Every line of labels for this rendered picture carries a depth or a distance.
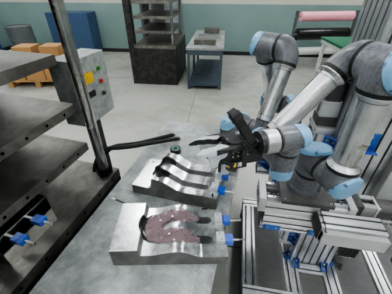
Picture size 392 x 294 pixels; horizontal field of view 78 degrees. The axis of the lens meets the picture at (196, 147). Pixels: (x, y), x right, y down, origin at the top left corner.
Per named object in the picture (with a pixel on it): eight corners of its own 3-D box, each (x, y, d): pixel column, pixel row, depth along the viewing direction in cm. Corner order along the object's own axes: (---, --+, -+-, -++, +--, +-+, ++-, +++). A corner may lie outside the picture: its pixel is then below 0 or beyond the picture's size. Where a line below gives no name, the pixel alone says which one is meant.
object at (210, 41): (222, 63, 638) (225, 25, 586) (221, 90, 483) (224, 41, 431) (196, 62, 645) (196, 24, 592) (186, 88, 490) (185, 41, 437)
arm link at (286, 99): (297, 125, 140) (303, 103, 132) (276, 117, 147) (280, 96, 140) (305, 118, 147) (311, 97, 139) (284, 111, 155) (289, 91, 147)
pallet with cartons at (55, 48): (82, 74, 564) (73, 40, 522) (68, 87, 497) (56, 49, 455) (30, 75, 561) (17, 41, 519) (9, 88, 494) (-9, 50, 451)
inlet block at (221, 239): (243, 238, 114) (244, 231, 110) (245, 247, 109) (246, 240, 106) (215, 238, 113) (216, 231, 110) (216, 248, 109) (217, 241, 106)
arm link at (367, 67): (330, 175, 103) (388, 38, 72) (359, 200, 91) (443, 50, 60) (306, 181, 100) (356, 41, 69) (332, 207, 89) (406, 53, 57)
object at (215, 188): (235, 193, 133) (236, 186, 129) (234, 199, 129) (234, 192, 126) (212, 188, 136) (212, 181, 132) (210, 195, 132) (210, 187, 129)
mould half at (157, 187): (224, 179, 151) (226, 162, 143) (216, 210, 131) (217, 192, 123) (151, 165, 163) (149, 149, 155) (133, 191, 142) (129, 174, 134)
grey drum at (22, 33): (42, 57, 689) (30, 23, 639) (44, 62, 649) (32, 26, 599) (18, 60, 662) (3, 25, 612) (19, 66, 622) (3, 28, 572)
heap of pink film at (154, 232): (199, 214, 121) (199, 203, 117) (200, 246, 107) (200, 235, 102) (147, 214, 121) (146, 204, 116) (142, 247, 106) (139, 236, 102)
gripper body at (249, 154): (227, 171, 67) (266, 163, 70) (228, 143, 63) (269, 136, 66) (218, 158, 74) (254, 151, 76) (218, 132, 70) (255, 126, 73)
